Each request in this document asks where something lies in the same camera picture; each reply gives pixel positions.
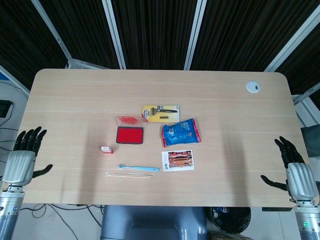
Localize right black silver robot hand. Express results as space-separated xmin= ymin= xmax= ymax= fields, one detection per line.
xmin=260 ymin=136 xmax=320 ymax=201

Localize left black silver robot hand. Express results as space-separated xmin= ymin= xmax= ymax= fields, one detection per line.
xmin=1 ymin=126 xmax=54 ymax=187

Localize dark grey chair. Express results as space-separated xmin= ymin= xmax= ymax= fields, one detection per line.
xmin=300 ymin=126 xmax=320 ymax=158

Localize black desk control box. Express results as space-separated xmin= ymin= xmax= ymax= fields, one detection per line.
xmin=261 ymin=206 xmax=293 ymax=212

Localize black trash bin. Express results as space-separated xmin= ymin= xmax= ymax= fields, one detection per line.
xmin=208 ymin=206 xmax=252 ymax=236

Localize wooden chopsticks in clear wrapper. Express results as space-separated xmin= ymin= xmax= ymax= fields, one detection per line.
xmin=104 ymin=171 xmax=157 ymax=180

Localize red ink pad clear lid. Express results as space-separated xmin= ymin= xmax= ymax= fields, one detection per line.
xmin=115 ymin=115 xmax=145 ymax=145

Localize light blue toothbrush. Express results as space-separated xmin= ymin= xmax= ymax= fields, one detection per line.
xmin=117 ymin=163 xmax=161 ymax=173

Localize postcard with red building picture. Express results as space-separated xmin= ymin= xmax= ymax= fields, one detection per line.
xmin=161 ymin=149 xmax=196 ymax=173

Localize blue red snack bag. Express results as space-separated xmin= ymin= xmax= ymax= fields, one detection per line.
xmin=160 ymin=117 xmax=202 ymax=149

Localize grey blue robot torso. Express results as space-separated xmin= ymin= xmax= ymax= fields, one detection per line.
xmin=99 ymin=205 xmax=209 ymax=240

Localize razor in yellow blister pack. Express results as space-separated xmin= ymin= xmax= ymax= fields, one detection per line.
xmin=141 ymin=104 xmax=181 ymax=124

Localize white round cable grommet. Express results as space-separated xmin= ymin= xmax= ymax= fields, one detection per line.
xmin=245 ymin=80 xmax=261 ymax=94

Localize white partition frame post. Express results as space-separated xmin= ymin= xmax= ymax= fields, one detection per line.
xmin=31 ymin=0 xmax=73 ymax=62
xmin=263 ymin=9 xmax=320 ymax=73
xmin=184 ymin=0 xmax=208 ymax=71
xmin=101 ymin=0 xmax=127 ymax=70

